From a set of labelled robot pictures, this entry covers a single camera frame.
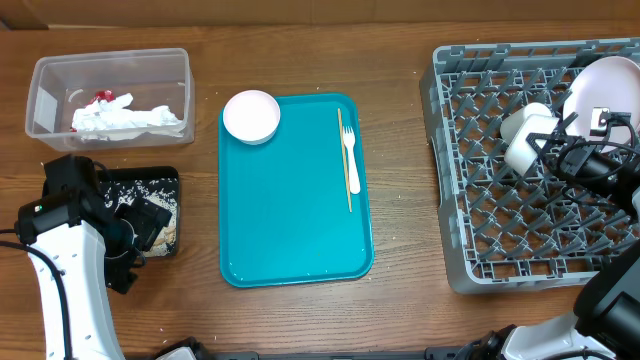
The white bowl with rice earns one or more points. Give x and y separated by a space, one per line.
519 155

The white plastic fork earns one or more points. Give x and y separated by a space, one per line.
349 141

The grey dishwasher rack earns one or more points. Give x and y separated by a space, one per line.
502 231

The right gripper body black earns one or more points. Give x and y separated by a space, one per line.
588 164

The white napkin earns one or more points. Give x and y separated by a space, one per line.
126 124

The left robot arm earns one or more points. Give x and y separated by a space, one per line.
80 248

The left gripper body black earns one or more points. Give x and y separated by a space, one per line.
124 250

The peanuts pile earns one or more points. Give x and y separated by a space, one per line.
166 237

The teal serving tray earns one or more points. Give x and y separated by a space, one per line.
285 216

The white bowl with peanuts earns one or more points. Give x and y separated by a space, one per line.
252 116

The wooden chopstick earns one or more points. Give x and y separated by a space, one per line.
344 159

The cardboard backdrop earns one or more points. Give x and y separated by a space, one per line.
41 14

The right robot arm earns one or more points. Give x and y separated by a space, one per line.
604 323

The white round plate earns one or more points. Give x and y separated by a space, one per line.
611 82

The clear plastic bin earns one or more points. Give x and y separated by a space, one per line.
62 84

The red snack wrapper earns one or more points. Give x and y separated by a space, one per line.
89 118

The white upturned cup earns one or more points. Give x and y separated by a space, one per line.
511 124

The spilled rice pile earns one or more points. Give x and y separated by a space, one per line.
163 192

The black waste tray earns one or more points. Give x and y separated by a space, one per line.
143 173

